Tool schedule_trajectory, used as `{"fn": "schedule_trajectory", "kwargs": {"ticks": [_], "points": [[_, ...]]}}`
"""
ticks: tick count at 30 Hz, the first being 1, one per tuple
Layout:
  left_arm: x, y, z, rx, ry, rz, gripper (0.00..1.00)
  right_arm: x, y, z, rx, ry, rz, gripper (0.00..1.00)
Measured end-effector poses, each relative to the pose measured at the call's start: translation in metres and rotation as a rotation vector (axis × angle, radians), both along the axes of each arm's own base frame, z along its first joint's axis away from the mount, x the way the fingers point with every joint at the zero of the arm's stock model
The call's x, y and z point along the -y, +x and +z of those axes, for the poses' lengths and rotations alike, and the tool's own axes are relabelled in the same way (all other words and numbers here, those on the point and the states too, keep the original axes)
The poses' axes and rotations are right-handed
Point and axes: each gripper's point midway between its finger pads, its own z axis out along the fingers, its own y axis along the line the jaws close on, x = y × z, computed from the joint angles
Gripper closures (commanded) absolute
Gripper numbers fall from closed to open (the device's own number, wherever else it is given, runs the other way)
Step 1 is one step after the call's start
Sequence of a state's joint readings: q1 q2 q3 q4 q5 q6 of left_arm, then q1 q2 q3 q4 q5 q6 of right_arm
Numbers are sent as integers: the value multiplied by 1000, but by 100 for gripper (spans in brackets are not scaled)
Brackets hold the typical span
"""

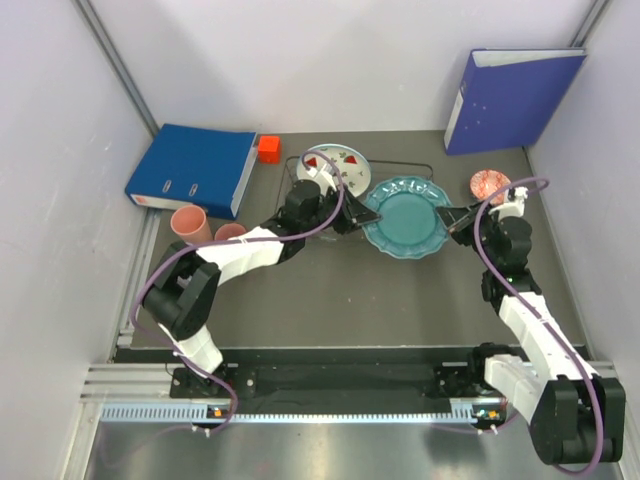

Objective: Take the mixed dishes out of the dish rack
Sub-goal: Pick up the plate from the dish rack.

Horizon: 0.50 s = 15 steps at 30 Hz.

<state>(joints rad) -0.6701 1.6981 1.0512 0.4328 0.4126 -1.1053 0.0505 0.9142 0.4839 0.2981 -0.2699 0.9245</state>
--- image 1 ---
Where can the blue and orange patterned bowl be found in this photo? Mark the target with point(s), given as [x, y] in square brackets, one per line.
[486, 182]

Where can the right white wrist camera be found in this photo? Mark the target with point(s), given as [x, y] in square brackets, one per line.
[513, 205]

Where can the purple binder standing upright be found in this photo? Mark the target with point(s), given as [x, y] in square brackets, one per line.
[507, 97]

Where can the white slotted cable duct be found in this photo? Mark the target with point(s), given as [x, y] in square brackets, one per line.
[457, 413]

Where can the small red cube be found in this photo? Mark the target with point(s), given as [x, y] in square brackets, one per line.
[269, 149]

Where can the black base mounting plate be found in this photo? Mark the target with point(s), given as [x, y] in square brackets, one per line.
[423, 380]

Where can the teal scalloped plate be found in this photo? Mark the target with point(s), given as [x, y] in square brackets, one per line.
[409, 227]

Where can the pink patterned mug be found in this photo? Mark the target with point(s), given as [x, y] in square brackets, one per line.
[229, 231]

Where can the blue binder lying flat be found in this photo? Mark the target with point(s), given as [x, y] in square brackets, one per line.
[189, 165]

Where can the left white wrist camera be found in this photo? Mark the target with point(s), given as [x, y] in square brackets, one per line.
[323, 176]

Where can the pink plastic cup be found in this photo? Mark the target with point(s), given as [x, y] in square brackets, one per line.
[191, 224]

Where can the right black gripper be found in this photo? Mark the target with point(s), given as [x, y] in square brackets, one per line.
[455, 218]

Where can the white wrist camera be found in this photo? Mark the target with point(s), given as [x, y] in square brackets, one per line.
[513, 205]
[323, 176]

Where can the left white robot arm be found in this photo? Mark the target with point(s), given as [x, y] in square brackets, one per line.
[181, 291]

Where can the black wire dish rack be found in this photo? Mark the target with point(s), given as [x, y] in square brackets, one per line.
[381, 170]

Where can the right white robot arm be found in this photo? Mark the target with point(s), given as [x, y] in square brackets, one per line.
[574, 414]

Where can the white plate with red fruit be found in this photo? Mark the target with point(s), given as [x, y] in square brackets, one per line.
[353, 167]

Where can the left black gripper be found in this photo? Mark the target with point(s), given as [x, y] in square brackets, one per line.
[355, 213]

